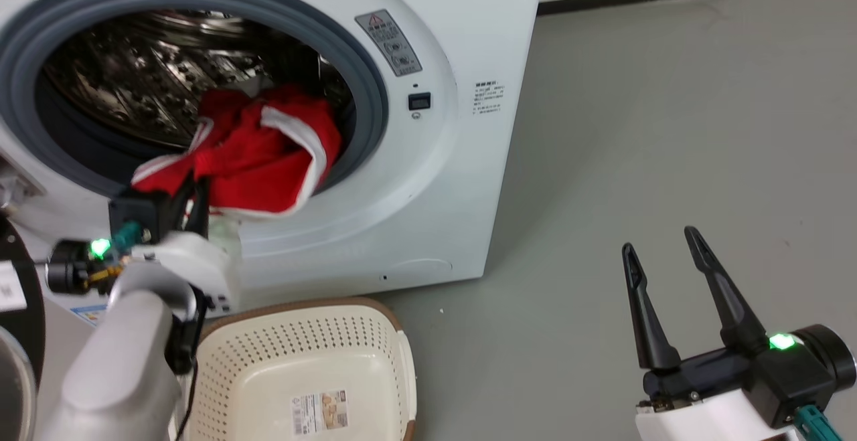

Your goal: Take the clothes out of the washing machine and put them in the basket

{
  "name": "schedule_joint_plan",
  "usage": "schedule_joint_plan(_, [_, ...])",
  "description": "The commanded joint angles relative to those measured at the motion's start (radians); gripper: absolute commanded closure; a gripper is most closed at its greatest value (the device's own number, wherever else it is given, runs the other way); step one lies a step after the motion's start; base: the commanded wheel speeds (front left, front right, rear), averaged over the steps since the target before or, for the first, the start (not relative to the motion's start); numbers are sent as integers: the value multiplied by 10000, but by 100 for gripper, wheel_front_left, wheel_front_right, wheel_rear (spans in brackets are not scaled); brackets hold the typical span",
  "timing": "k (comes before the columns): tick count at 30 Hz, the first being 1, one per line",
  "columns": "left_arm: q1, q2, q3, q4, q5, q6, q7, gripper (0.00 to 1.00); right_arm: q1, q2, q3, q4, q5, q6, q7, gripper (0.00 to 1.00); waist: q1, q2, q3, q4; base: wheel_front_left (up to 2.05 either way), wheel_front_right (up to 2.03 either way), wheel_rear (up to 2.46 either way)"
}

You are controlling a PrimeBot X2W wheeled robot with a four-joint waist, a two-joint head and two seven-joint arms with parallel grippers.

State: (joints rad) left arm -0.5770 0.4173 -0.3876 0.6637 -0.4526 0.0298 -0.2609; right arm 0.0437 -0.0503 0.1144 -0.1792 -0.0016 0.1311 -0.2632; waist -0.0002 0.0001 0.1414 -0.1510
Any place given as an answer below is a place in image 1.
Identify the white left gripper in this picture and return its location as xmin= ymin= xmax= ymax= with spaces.
xmin=131 ymin=177 xmax=235 ymax=318

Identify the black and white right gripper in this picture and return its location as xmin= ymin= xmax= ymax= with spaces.
xmin=621 ymin=225 xmax=799 ymax=441

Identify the red garment with white trim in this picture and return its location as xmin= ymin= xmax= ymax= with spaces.
xmin=131 ymin=83 xmax=343 ymax=219

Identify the steel washing machine drum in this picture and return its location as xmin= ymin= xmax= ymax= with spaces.
xmin=37 ymin=9 xmax=354 ymax=151

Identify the cream perforated laundry basket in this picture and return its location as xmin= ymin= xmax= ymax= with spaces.
xmin=179 ymin=297 xmax=418 ymax=441

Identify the round dark washing machine door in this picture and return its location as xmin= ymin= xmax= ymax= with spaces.
xmin=0 ymin=217 xmax=48 ymax=441

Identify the printed label sticker on basket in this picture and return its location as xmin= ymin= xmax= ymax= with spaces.
xmin=291 ymin=389 xmax=349 ymax=437

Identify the white front-load washing machine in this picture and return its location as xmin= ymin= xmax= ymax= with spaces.
xmin=0 ymin=0 xmax=546 ymax=327

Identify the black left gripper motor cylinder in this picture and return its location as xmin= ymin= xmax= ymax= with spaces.
xmin=46 ymin=239 xmax=111 ymax=296

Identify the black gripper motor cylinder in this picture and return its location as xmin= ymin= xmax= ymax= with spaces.
xmin=46 ymin=239 xmax=111 ymax=296
xmin=798 ymin=324 xmax=857 ymax=391

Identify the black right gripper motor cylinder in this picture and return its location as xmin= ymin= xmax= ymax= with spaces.
xmin=798 ymin=324 xmax=857 ymax=391

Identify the grey rubber door gasket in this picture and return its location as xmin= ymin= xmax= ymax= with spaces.
xmin=0 ymin=0 xmax=390 ymax=199

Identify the grey warning sticker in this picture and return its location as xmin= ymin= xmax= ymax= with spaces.
xmin=354 ymin=9 xmax=423 ymax=78

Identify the small printed text label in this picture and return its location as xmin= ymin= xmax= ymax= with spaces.
xmin=473 ymin=81 xmax=505 ymax=116

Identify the teal left camera cable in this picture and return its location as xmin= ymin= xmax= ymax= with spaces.
xmin=111 ymin=222 xmax=147 ymax=256

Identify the teal camera cable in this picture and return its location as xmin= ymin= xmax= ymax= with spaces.
xmin=794 ymin=404 xmax=843 ymax=441
xmin=111 ymin=222 xmax=147 ymax=256

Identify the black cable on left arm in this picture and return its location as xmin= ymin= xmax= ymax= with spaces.
xmin=164 ymin=286 xmax=210 ymax=441

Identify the teal right camera cable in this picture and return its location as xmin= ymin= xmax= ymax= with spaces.
xmin=794 ymin=404 xmax=843 ymax=441

